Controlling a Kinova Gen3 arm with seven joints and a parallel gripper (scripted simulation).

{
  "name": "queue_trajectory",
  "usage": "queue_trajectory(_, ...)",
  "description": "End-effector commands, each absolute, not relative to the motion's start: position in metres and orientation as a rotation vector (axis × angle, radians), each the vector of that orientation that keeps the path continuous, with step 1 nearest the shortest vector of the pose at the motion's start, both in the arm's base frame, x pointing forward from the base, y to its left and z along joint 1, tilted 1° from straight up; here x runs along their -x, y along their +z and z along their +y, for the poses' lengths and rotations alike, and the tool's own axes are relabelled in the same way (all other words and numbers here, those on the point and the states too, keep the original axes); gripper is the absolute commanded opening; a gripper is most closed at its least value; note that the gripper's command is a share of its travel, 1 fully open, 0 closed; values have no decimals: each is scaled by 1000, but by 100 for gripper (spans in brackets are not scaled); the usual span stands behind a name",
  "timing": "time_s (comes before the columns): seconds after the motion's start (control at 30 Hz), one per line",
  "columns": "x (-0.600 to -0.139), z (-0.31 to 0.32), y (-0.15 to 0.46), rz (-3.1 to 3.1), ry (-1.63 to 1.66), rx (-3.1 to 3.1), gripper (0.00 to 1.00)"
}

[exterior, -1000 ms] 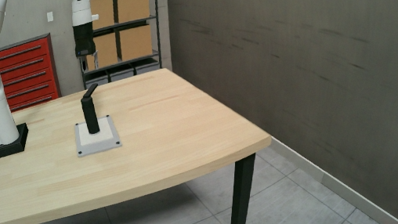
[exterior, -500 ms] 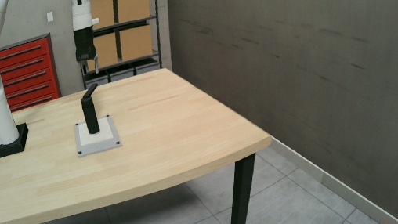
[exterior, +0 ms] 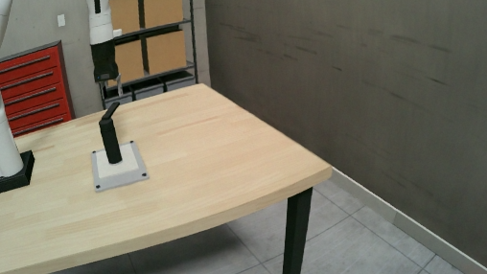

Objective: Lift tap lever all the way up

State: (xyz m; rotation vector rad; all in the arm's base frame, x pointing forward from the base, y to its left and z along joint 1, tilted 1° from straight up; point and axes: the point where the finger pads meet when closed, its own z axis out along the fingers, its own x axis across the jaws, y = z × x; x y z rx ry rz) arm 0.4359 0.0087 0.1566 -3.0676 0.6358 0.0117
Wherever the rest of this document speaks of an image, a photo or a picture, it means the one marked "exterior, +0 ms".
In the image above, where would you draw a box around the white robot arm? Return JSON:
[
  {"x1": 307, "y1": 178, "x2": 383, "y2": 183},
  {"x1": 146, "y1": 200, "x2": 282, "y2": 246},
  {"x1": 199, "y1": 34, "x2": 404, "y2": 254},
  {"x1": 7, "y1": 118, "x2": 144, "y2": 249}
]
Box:
[{"x1": 0, "y1": 0, "x2": 111, "y2": 176}]

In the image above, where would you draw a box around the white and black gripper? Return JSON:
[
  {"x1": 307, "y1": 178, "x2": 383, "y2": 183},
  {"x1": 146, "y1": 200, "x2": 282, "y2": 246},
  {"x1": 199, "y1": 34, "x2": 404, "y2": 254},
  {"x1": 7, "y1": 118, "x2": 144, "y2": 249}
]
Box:
[{"x1": 89, "y1": 22, "x2": 123, "y2": 99}]

